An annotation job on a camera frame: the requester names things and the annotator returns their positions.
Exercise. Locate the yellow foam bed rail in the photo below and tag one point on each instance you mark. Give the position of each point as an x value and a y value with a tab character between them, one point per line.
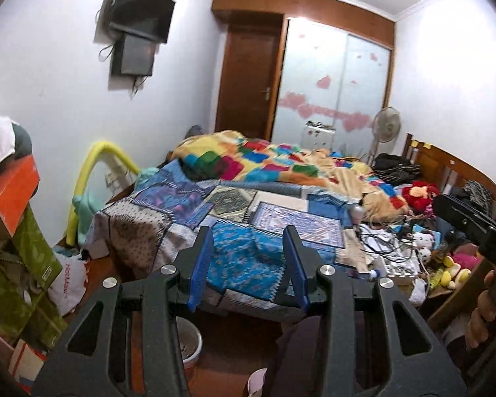
86	165

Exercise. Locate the frosted sliding wardrobe doors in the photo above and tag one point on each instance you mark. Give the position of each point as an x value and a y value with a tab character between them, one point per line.
314	62

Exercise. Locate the white cat plush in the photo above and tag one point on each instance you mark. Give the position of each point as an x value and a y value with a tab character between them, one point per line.
423	240

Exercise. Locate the patchwork bedsheet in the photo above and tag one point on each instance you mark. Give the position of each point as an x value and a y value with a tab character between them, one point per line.
169	198

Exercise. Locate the yellow plush toy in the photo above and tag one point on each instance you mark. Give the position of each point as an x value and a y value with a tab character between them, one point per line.
454	275

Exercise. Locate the person's leg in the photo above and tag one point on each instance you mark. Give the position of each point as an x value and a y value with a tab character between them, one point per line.
297	355

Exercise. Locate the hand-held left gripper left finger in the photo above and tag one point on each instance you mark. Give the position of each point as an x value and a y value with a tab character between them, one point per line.
200	264

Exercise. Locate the wooden overhead cabinet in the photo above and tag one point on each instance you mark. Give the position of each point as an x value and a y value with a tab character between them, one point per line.
297	4

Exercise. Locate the red plush toy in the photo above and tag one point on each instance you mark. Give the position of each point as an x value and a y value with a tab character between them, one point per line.
417	198

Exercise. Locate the white plastic bag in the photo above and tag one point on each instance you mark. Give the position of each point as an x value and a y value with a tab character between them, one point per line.
70	281

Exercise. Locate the orange box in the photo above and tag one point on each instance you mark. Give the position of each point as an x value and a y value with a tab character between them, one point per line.
12	190

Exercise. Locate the small wall monitor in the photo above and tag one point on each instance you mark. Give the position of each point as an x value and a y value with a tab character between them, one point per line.
134	56

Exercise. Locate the wooden door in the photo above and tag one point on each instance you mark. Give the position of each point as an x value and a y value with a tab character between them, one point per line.
248	82

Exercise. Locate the white trash bin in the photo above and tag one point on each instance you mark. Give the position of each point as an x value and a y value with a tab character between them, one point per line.
192	339

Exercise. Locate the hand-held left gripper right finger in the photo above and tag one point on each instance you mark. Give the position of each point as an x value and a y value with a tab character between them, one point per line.
295	264

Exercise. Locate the white red box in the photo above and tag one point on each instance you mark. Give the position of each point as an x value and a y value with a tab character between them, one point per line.
24	359

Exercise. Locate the colourful checked blanket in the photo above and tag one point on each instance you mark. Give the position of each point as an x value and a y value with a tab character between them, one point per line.
252	157

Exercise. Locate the grey cloth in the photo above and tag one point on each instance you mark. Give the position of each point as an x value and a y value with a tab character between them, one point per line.
24	144

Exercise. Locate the tan blanket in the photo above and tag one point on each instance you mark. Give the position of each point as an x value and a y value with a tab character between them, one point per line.
347	178

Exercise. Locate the white power strip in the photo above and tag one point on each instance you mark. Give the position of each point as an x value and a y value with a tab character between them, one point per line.
396	271

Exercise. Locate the wooden headboard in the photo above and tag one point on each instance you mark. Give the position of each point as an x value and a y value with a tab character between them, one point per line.
434	157

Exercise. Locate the standing fan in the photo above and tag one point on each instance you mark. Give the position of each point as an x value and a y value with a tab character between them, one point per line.
386	122

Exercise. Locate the black bag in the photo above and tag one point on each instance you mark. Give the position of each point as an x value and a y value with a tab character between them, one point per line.
396	167

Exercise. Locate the wall television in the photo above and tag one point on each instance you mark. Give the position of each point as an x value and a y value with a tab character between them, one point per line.
142	4

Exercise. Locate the person's right hand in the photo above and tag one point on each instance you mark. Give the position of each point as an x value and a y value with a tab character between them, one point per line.
476	326

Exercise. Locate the teal cushion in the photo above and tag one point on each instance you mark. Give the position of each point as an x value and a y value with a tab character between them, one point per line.
148	175

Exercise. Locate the black white patterned cloth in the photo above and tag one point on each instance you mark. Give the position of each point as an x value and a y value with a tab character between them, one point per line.
477	192

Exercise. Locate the green cardboard box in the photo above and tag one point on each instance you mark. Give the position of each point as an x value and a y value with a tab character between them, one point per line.
29	252

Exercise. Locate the pink slipper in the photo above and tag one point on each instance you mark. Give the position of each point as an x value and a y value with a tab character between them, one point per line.
254	384

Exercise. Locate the pink plush toy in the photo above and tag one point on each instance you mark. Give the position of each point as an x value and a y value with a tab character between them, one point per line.
467	258

